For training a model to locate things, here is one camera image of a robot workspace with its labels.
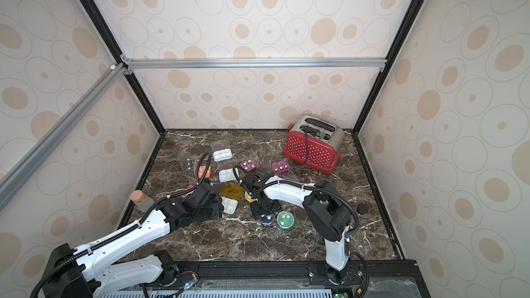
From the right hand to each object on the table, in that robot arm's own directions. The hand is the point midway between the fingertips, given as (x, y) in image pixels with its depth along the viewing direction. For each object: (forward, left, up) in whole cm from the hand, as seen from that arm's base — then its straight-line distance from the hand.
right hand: (270, 212), depth 89 cm
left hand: (-4, +17, +10) cm, 20 cm away
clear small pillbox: (+23, +44, +1) cm, 49 cm away
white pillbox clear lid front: (+20, +23, +3) cm, 30 cm away
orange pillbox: (+19, +35, +2) cm, 40 cm away
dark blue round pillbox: (-3, +1, -1) cm, 3 cm away
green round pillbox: (-3, -6, 0) cm, 7 cm away
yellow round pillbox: (-5, +7, +22) cm, 23 cm away
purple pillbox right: (+23, -4, +1) cm, 24 cm away
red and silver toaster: (+26, -19, +17) cm, 37 cm away
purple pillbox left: (+23, +12, +2) cm, 26 cm away
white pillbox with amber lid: (+8, +19, -1) cm, 21 cm away
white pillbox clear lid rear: (+34, +29, 0) cm, 45 cm away
